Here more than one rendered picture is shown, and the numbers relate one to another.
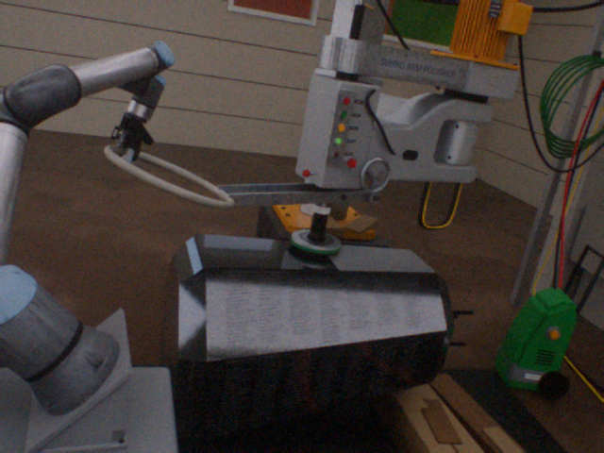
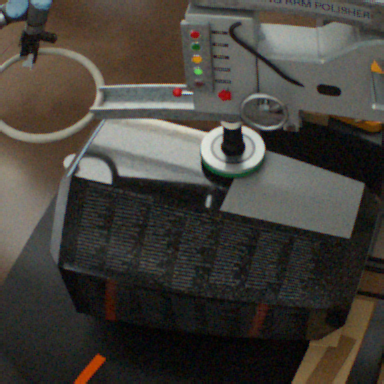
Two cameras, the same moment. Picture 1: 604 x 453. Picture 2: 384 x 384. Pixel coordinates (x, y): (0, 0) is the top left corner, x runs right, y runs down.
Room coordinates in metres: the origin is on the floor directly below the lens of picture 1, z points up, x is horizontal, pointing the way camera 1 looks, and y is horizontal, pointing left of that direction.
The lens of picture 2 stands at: (1.03, -1.17, 2.69)
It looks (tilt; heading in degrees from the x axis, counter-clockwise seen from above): 50 degrees down; 46
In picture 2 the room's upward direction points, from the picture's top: 5 degrees counter-clockwise
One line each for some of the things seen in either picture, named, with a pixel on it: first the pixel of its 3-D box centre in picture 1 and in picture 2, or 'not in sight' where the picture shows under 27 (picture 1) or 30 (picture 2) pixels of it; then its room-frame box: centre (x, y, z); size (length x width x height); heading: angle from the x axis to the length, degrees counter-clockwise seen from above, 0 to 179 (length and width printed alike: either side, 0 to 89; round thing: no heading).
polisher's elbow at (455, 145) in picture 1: (454, 140); not in sight; (2.68, -0.61, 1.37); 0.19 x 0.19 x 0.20
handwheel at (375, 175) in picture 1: (370, 173); (265, 104); (2.29, -0.22, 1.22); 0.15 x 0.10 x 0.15; 123
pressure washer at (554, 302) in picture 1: (546, 316); not in sight; (3.02, -1.46, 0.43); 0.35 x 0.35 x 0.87; 2
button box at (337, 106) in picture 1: (339, 126); (198, 56); (2.19, -0.06, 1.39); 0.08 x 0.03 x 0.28; 123
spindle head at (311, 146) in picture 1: (352, 136); (252, 51); (2.36, -0.12, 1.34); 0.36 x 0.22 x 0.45; 123
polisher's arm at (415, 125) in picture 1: (411, 145); (347, 71); (2.52, -0.39, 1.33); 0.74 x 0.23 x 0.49; 123
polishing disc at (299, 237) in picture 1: (316, 239); (233, 148); (2.32, -0.06, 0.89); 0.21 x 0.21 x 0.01
